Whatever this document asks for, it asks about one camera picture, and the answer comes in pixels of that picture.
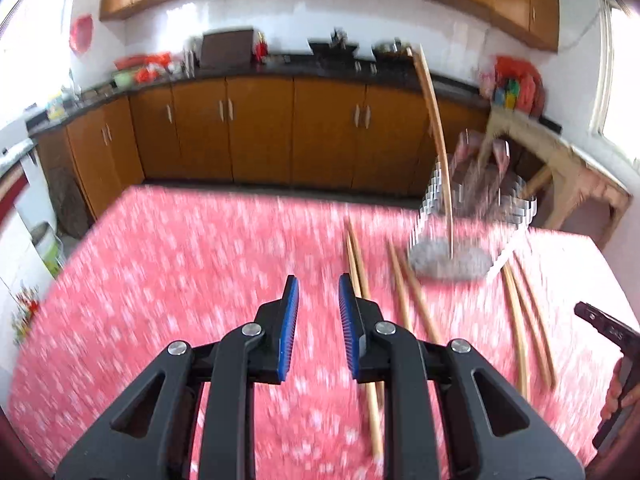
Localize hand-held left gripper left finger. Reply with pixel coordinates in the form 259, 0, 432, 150
55, 275, 301, 480

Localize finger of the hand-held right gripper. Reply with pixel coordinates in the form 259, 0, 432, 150
574, 302, 640, 357

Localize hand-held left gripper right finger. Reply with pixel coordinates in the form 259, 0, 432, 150
337, 272, 586, 480

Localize light wooden chopstick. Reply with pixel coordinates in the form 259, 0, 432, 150
512, 255, 557, 391
501, 262, 531, 402
348, 217, 385, 411
412, 45, 456, 261
345, 220, 386, 459
400, 260, 444, 346
387, 242, 414, 333

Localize metal wire utensil holder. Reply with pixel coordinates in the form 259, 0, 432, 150
407, 132, 539, 282

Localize person's right hand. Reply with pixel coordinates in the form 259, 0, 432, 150
599, 360, 632, 422

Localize red floral tablecloth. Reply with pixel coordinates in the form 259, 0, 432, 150
7, 185, 625, 480

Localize worn wooden side table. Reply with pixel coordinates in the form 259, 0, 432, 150
474, 104, 632, 248

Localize brown lower kitchen cabinets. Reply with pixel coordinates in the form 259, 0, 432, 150
37, 74, 493, 221

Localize bright window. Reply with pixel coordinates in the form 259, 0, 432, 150
590, 0, 640, 161

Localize red hanging plastic bag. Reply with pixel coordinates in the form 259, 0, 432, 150
491, 56, 545, 113

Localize black kitchen countertop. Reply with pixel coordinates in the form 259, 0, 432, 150
27, 52, 563, 136

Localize metal cooking pot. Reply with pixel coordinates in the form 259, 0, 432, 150
372, 39, 404, 62

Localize black wok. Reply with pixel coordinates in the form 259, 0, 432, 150
307, 30, 362, 59

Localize dark cutting board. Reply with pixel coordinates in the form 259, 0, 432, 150
199, 29, 255, 69

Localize white appliance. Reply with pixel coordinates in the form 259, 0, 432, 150
0, 119, 67, 348

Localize red plastic bags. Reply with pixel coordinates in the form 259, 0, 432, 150
114, 52, 174, 84

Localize red wall plate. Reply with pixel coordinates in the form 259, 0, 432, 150
69, 14, 94, 54

